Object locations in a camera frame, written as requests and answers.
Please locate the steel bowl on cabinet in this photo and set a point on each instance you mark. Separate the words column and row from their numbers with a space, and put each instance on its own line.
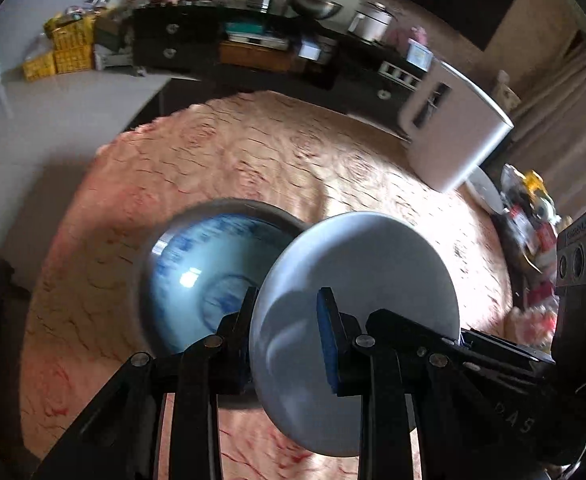
column 315, row 9

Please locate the white electric kettle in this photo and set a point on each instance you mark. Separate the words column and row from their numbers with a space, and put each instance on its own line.
column 452, row 124

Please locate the black drawer cabinet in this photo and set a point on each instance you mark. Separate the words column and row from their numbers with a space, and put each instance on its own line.
column 181, row 39

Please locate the rose patterned tablecloth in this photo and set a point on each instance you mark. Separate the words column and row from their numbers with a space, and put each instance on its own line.
column 301, row 158

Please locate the blue patterned porcelain bowl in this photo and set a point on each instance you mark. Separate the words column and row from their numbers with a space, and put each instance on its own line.
column 196, row 269

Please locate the white plate at back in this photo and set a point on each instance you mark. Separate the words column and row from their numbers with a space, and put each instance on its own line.
column 484, row 192

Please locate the white floral plate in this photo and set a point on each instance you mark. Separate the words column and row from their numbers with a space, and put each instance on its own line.
column 370, row 261

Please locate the white rice cooker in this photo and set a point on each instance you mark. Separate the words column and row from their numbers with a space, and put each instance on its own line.
column 370, row 22

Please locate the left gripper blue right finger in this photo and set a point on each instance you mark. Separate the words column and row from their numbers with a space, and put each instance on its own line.
column 338, row 333

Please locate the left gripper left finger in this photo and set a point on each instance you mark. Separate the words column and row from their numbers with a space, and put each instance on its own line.
column 234, row 329

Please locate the yellow crates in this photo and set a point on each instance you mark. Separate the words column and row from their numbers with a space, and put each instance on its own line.
column 65, row 46

